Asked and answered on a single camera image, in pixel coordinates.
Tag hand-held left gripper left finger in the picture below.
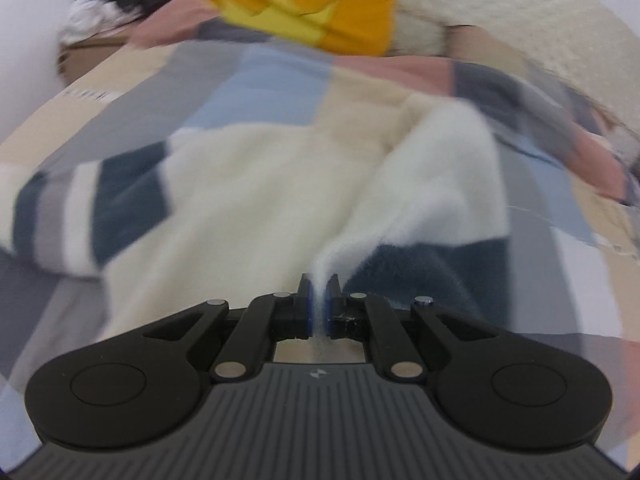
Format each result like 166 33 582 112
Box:
142 272 314 382

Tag white textured pillow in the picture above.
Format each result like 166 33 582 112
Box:
395 2 451 57

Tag wooden nightstand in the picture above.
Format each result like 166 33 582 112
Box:
56 35 133 82

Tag white crumpled clothes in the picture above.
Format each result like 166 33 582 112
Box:
56 0 128 47

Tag cream and navy sweater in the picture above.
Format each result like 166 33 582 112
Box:
0 94 512 363

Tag checked patchwork quilt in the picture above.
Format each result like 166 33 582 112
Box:
0 0 640 461

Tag cream quilted headboard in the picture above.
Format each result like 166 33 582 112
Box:
400 0 640 146

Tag checked pillow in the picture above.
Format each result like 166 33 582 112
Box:
444 24 536 92

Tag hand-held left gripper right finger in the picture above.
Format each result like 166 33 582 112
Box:
324 274 501 382

